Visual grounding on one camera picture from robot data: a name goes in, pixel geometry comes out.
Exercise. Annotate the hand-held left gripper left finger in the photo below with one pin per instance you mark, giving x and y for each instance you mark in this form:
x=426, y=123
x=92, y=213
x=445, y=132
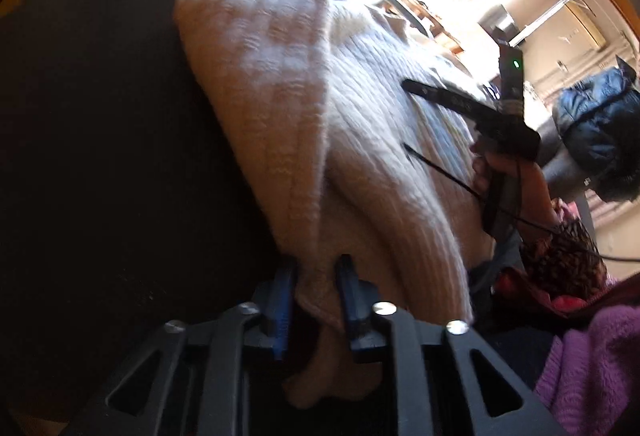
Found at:
x=282, y=311

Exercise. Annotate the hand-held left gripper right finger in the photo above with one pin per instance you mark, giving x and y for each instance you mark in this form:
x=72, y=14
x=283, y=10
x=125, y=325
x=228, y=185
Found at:
x=350, y=311

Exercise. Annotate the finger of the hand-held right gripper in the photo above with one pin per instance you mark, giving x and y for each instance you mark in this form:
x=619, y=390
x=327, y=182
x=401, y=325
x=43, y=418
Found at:
x=450, y=100
x=442, y=172

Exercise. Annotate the dark puffer jacket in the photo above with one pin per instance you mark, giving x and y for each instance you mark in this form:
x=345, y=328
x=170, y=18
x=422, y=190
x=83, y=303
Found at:
x=600, y=126

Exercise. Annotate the person's right forearm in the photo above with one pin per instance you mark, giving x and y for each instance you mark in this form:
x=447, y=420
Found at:
x=565, y=256

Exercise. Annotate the red cloth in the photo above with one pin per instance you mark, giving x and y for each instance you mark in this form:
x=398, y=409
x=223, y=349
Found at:
x=530, y=288

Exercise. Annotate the purple fleece garment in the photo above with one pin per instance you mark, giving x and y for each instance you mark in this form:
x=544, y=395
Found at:
x=595, y=366

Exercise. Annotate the dark flat monitor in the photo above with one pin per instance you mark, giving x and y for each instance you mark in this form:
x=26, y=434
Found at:
x=495, y=20

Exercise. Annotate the person's right hand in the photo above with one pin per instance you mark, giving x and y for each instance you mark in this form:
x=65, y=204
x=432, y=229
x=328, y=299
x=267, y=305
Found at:
x=535, y=188

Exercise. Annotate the cream knit sweater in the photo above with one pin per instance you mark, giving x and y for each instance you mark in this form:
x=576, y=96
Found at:
x=300, y=116

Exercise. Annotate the beige air conditioner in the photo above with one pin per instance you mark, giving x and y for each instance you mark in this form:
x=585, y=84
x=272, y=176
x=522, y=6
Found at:
x=577, y=26

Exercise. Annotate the metal clothes rail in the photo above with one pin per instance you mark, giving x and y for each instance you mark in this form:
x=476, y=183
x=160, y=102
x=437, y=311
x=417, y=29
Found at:
x=545, y=14

